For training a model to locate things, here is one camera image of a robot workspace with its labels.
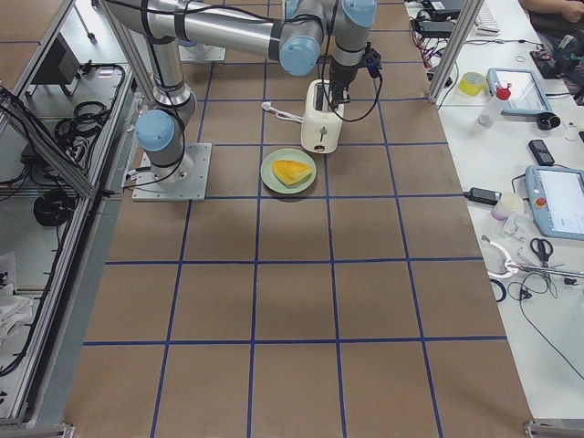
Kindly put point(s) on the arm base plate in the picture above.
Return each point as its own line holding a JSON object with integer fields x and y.
{"x": 188, "y": 183}

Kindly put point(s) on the upper teach pendant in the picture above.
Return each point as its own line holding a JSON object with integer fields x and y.
{"x": 527, "y": 95}

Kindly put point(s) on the lower teach pendant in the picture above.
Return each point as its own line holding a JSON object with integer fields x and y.
{"x": 555, "y": 196}

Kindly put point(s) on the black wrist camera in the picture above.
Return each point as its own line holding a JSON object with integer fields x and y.
{"x": 372, "y": 62}

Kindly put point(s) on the clear bottle red cap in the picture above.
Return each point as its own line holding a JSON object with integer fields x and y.
{"x": 493, "y": 109}

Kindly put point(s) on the triangular bread on plate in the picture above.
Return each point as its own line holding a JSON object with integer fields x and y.
{"x": 290, "y": 172}

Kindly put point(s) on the white two-slot toaster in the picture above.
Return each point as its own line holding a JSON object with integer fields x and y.
{"x": 321, "y": 126}

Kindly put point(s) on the black power adapter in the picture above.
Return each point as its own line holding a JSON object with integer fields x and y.
{"x": 483, "y": 196}

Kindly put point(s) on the yellow tape roll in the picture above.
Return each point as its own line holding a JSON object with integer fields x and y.
{"x": 471, "y": 83}

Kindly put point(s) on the aluminium frame post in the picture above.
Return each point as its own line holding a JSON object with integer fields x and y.
{"x": 462, "y": 28}

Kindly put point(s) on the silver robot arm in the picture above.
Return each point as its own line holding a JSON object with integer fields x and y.
{"x": 294, "y": 41}

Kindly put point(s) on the white plastic cup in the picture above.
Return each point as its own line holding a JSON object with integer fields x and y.
{"x": 507, "y": 205}

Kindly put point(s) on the pale green plate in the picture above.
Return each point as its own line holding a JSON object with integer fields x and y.
{"x": 270, "y": 179}

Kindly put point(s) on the black scissors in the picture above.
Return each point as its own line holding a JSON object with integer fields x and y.
{"x": 542, "y": 249}

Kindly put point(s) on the teach pendant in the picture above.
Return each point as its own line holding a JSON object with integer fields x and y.
{"x": 527, "y": 95}
{"x": 555, "y": 196}

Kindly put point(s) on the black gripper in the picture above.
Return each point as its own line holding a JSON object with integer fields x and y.
{"x": 339, "y": 76}

